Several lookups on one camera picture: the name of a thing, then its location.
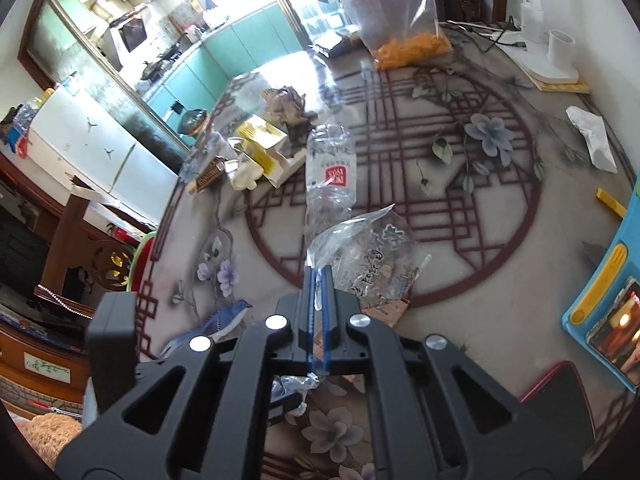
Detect white crumpled tissue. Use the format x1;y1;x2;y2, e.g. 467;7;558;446
566;106;618;175

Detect red bin with green rim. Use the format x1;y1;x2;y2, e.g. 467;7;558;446
127;232;159;293

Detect carved wooden chair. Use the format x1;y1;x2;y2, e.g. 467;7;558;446
37;175;156;311

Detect clear plastic bottle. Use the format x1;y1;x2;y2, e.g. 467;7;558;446
304;123;357;246

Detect zip bag with orange snacks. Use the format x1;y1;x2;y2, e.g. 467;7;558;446
320;0;453;71

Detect green trash bin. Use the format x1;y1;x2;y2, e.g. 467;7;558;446
177;108;208;136

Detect brown paper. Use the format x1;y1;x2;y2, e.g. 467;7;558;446
261;86;315;143

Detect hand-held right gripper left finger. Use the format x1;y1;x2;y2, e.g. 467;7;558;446
56;266;319;480

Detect dark cloth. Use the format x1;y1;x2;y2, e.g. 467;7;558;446
1;104;32;127

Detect teal base cabinets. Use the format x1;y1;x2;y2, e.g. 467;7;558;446
145;2;306;121

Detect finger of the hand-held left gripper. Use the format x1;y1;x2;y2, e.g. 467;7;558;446
86;291;151;416

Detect yellow box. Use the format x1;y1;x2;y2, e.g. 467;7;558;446
235;115;307;188

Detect glass sliding door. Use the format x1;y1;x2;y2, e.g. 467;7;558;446
17;0;193;161

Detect white desk lamp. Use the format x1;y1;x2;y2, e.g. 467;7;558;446
517;0;581;81

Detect yellow stick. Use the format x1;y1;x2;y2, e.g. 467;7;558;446
596;188;627;217

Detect black cable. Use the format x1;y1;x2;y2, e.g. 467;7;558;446
440;19;521;54

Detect clear printed plastic bag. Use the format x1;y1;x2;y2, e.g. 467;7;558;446
306;204;433;311

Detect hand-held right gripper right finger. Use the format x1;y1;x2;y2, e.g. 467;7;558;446
321;264;585;480

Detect range hood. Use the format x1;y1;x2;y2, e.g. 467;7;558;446
95;0;156;56

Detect brown wrapper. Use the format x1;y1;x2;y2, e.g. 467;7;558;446
189;157;226;195

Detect phone with lit screen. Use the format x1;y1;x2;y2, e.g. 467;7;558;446
585;277;640;378

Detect dark snack pack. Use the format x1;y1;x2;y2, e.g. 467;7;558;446
311;30;363;58

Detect white fridge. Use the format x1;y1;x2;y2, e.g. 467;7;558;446
27;85;173;211

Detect dark tablet with red edge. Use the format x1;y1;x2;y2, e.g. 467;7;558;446
520;360;596;441

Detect blue toy board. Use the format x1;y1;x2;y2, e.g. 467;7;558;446
561;180;640;391

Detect wooden cabinet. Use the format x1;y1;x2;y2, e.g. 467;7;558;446
0;320;93;406

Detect brown plush toy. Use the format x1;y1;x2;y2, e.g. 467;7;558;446
20;412;83;468

